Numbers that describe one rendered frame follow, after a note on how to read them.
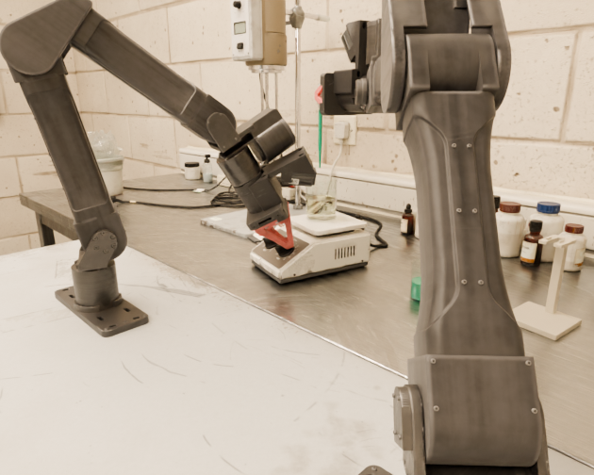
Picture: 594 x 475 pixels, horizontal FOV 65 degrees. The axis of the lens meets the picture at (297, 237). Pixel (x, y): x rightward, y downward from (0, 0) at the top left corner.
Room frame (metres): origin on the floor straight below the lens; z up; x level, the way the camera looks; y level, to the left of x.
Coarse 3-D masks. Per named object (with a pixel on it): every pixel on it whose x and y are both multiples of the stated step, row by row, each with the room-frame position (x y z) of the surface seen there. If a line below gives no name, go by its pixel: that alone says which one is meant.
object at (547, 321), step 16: (544, 240) 0.62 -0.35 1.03; (560, 240) 0.61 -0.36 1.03; (576, 240) 0.63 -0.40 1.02; (560, 256) 0.63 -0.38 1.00; (560, 272) 0.63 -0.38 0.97; (528, 304) 0.66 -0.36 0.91; (528, 320) 0.61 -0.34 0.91; (544, 320) 0.61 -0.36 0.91; (560, 320) 0.61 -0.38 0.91; (576, 320) 0.61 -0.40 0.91; (560, 336) 0.57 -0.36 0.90
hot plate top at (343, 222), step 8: (296, 216) 0.91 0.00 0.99; (304, 216) 0.91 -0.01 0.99; (344, 216) 0.91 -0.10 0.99; (296, 224) 0.86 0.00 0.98; (304, 224) 0.84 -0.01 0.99; (312, 224) 0.84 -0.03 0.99; (320, 224) 0.84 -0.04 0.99; (328, 224) 0.84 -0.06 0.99; (336, 224) 0.84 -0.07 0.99; (344, 224) 0.84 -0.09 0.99; (352, 224) 0.84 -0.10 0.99; (360, 224) 0.85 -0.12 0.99; (312, 232) 0.81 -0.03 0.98; (320, 232) 0.80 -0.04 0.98; (328, 232) 0.81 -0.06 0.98; (336, 232) 0.82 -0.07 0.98
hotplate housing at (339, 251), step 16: (304, 240) 0.81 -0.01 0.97; (320, 240) 0.80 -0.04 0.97; (336, 240) 0.81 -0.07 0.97; (352, 240) 0.83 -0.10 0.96; (368, 240) 0.85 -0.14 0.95; (256, 256) 0.84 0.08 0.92; (304, 256) 0.78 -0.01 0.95; (320, 256) 0.80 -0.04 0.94; (336, 256) 0.81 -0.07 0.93; (352, 256) 0.83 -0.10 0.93; (368, 256) 0.85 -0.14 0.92; (272, 272) 0.78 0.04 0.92; (288, 272) 0.76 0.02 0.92; (304, 272) 0.78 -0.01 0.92; (320, 272) 0.80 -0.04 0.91
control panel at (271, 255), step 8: (280, 232) 0.88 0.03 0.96; (296, 240) 0.82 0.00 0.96; (256, 248) 0.86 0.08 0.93; (264, 248) 0.85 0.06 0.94; (272, 248) 0.84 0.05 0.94; (296, 248) 0.80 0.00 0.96; (304, 248) 0.79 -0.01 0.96; (264, 256) 0.82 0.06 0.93; (272, 256) 0.81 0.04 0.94; (288, 256) 0.79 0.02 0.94; (272, 264) 0.78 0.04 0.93; (280, 264) 0.77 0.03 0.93
